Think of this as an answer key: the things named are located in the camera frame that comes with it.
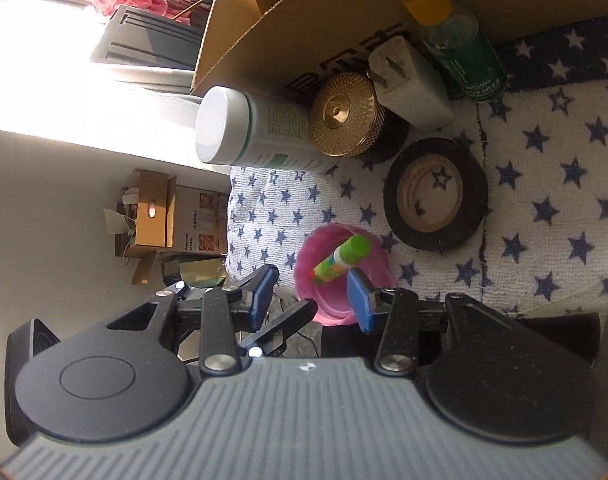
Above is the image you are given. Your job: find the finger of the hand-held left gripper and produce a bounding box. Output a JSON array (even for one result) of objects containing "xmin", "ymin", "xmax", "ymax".
[{"xmin": 238, "ymin": 300, "xmax": 319, "ymax": 359}]

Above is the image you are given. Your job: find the printed product box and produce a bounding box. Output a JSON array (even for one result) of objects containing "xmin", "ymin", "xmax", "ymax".
[{"xmin": 173, "ymin": 184, "xmax": 231, "ymax": 256}]

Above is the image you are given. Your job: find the grey slatted crate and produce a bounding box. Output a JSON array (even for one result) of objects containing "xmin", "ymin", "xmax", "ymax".
[{"xmin": 90, "ymin": 4, "xmax": 201, "ymax": 72}]

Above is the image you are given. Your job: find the white plastic bottle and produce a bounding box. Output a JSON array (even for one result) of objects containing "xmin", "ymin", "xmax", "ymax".
[{"xmin": 194, "ymin": 85, "xmax": 337, "ymax": 173}]

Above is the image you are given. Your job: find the star printed blanket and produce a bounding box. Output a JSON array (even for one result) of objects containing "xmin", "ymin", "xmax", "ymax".
[{"xmin": 225, "ymin": 14, "xmax": 608, "ymax": 318}]

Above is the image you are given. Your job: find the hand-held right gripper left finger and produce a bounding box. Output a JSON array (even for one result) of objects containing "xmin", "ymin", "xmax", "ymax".
[{"xmin": 106, "ymin": 263, "xmax": 281, "ymax": 377}]

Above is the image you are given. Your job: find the green dropper bottle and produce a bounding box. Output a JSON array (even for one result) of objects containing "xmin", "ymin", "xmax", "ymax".
[{"xmin": 386, "ymin": 0, "xmax": 508, "ymax": 104}]

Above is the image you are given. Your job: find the pink plastic cup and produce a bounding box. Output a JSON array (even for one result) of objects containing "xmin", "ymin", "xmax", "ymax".
[{"xmin": 293, "ymin": 224, "xmax": 398, "ymax": 327}]

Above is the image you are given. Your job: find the dark glass panel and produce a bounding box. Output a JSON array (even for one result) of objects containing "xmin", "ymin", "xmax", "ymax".
[{"xmin": 160, "ymin": 254, "xmax": 228, "ymax": 288}]

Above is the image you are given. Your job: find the small brown cardboard box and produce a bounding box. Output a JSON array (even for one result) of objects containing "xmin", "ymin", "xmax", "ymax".
[{"xmin": 113, "ymin": 169, "xmax": 179, "ymax": 287}]

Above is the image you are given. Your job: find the large cardboard box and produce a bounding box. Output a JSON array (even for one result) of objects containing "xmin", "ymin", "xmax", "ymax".
[{"xmin": 190, "ymin": 0, "xmax": 608, "ymax": 106}]

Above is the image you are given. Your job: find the green capped glue stick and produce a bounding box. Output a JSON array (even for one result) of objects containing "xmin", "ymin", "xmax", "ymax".
[{"xmin": 311, "ymin": 233, "xmax": 370, "ymax": 287}]

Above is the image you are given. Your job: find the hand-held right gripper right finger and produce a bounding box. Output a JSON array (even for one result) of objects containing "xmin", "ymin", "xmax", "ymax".
[{"xmin": 346, "ymin": 269, "xmax": 519, "ymax": 377}]

